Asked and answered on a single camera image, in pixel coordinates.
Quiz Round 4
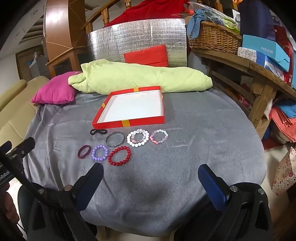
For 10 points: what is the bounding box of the magenta pillow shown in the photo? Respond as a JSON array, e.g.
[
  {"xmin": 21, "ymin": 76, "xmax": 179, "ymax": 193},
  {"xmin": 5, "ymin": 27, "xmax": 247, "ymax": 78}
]
[{"xmin": 31, "ymin": 71, "xmax": 82, "ymax": 105}]

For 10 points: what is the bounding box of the stack of folded cloths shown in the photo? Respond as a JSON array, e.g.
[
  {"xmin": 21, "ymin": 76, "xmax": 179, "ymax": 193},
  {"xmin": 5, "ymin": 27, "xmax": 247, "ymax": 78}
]
[{"xmin": 269, "ymin": 100, "xmax": 296, "ymax": 145}]

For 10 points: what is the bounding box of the red bead bracelet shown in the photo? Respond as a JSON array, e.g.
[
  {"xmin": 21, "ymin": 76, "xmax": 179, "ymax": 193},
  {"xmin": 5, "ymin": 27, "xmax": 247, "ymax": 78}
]
[{"xmin": 108, "ymin": 146, "xmax": 132, "ymax": 167}]

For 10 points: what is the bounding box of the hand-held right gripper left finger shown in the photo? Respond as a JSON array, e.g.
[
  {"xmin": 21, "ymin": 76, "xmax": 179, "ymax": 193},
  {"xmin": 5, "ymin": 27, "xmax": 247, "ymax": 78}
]
[{"xmin": 32, "ymin": 162, "xmax": 104, "ymax": 241}]

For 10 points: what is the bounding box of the person's left hand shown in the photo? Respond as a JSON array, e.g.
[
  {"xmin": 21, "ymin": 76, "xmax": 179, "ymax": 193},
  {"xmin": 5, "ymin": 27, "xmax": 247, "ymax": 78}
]
[{"xmin": 0, "ymin": 183, "xmax": 19, "ymax": 223}]

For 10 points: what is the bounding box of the red cloth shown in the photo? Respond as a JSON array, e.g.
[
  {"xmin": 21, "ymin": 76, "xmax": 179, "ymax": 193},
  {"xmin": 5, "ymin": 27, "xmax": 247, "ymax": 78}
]
[{"xmin": 104, "ymin": 0, "xmax": 192, "ymax": 28}]

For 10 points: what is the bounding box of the red shallow box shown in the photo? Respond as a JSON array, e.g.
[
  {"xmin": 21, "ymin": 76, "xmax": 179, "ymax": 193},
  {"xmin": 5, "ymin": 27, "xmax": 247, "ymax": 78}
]
[{"xmin": 92, "ymin": 86, "xmax": 166, "ymax": 130}]

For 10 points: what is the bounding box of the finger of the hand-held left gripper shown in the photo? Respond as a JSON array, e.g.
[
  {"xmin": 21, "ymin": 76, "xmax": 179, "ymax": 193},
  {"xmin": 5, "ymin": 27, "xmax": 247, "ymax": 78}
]
[{"xmin": 9, "ymin": 137, "xmax": 36, "ymax": 161}]

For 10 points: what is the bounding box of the white patterned box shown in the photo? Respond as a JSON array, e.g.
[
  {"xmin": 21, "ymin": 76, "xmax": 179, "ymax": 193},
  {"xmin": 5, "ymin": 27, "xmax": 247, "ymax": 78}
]
[{"xmin": 237, "ymin": 47, "xmax": 285, "ymax": 80}]

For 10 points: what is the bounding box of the black cable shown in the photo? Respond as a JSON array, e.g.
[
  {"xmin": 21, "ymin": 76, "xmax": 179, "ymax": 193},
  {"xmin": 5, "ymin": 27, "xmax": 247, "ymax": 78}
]
[{"xmin": 5, "ymin": 158, "xmax": 67, "ymax": 214}]

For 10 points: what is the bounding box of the silver foil panel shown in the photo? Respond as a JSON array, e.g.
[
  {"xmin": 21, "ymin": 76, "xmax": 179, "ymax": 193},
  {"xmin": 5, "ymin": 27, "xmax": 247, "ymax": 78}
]
[{"xmin": 87, "ymin": 18, "xmax": 187, "ymax": 67}]

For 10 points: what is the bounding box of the purple bead bracelet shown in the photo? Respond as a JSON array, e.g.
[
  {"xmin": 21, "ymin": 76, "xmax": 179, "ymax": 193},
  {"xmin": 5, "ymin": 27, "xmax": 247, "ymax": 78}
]
[{"xmin": 92, "ymin": 145, "xmax": 109, "ymax": 161}]

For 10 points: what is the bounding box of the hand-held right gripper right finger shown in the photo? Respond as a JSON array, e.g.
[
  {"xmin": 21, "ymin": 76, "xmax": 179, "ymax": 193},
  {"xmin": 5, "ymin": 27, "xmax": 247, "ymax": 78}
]
[{"xmin": 198, "ymin": 164, "xmax": 267, "ymax": 241}]

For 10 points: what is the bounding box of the navy blue cushion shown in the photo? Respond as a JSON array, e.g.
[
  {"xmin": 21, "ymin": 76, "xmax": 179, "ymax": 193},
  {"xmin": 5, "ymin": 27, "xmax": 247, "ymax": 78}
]
[{"xmin": 237, "ymin": 0, "xmax": 277, "ymax": 39}]

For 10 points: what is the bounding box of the silver metal bangle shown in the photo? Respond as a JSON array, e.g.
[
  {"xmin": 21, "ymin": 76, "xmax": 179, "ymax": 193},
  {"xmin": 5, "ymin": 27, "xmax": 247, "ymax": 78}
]
[{"xmin": 106, "ymin": 131, "xmax": 125, "ymax": 148}]

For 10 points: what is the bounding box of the floral paper bag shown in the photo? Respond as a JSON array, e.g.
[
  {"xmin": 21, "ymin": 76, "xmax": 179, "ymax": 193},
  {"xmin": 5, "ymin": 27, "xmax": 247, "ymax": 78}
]
[{"xmin": 272, "ymin": 146, "xmax": 296, "ymax": 196}]

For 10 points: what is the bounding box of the wooden bench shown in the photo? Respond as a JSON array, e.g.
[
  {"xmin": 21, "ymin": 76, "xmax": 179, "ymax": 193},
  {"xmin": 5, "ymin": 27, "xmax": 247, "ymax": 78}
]
[{"xmin": 191, "ymin": 47, "xmax": 296, "ymax": 139}]

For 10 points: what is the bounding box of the beige sofa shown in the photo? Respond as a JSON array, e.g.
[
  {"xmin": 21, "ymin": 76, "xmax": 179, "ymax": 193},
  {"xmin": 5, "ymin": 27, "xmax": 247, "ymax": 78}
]
[{"xmin": 0, "ymin": 75, "xmax": 50, "ymax": 153}]

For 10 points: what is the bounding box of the blue cardboard box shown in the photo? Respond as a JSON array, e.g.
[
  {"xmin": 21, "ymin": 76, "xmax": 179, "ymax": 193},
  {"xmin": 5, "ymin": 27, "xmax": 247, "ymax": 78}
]
[{"xmin": 242, "ymin": 35, "xmax": 290, "ymax": 72}]

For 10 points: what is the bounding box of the maroon bangle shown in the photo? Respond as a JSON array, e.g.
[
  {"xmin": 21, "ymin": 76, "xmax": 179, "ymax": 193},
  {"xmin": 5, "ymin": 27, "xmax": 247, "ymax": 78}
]
[{"xmin": 77, "ymin": 145, "xmax": 91, "ymax": 160}]

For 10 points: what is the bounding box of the red cushion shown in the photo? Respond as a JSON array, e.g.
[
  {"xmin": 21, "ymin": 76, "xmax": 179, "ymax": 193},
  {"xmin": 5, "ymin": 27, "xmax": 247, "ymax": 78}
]
[{"xmin": 124, "ymin": 45, "xmax": 168, "ymax": 67}]

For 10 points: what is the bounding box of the wooden cabinet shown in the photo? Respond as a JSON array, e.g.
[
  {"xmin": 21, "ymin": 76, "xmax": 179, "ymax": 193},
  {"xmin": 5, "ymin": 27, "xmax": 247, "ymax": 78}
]
[{"xmin": 44, "ymin": 0, "xmax": 89, "ymax": 78}]

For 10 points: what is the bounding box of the light green quilt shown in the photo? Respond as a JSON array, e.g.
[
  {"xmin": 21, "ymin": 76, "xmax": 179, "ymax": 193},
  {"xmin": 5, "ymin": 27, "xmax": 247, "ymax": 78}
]
[{"xmin": 68, "ymin": 59, "xmax": 213, "ymax": 95}]

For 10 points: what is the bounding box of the wicker basket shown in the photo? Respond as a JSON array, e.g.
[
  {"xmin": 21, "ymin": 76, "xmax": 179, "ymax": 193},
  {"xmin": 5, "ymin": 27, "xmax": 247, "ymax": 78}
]
[{"xmin": 188, "ymin": 21, "xmax": 243, "ymax": 55}]

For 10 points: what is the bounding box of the wooden chair frame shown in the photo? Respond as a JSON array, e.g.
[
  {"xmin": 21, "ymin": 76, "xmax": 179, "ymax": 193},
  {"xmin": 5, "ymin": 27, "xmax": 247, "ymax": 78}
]
[{"xmin": 84, "ymin": 0, "xmax": 134, "ymax": 35}]

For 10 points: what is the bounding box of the blue cloth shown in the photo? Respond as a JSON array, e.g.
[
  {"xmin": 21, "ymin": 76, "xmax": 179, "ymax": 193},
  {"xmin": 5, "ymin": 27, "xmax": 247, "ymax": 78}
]
[{"xmin": 186, "ymin": 9, "xmax": 225, "ymax": 39}]

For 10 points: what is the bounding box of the pink clear bead bracelet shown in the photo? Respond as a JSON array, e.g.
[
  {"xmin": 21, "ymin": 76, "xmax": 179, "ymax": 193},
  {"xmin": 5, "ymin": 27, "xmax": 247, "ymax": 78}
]
[{"xmin": 150, "ymin": 129, "xmax": 168, "ymax": 144}]

